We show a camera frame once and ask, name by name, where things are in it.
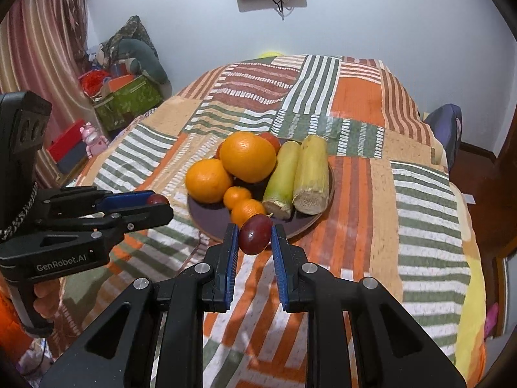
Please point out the pink toy figure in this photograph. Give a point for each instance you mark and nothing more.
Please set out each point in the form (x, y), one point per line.
(93, 139)

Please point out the green fabric storage box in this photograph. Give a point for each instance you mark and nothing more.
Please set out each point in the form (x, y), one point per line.
(125, 101)

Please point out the blue chair back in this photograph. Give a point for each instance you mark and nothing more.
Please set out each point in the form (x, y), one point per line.
(444, 129)

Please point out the camouflage cushion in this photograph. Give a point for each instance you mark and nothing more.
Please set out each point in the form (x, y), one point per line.
(129, 34)

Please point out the red tomato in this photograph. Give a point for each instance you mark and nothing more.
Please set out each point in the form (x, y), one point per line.
(271, 139)

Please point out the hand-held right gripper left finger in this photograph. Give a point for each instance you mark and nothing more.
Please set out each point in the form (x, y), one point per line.
(231, 266)

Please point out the purple round plate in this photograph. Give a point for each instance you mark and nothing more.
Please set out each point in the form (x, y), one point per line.
(307, 222)

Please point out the green sugarcane piece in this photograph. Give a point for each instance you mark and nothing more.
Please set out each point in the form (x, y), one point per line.
(312, 178)
(282, 182)

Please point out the red box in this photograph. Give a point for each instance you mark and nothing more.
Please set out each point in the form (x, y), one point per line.
(66, 141)

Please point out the large orange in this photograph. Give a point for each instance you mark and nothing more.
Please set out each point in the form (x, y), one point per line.
(208, 180)
(248, 157)

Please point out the red plastic bag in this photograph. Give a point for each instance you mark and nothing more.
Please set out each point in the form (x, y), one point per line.
(93, 81)

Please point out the small tangerine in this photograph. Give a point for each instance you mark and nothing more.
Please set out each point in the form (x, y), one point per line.
(235, 196)
(247, 212)

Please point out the striped pink curtain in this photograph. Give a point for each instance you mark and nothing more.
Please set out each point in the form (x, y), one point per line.
(36, 68)

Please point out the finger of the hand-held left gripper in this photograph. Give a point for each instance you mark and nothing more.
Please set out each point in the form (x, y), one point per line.
(129, 199)
(145, 216)

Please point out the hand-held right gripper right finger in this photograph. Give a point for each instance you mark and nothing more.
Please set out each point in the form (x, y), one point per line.
(280, 268)

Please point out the person's left hand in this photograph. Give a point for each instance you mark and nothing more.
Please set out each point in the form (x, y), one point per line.
(46, 300)

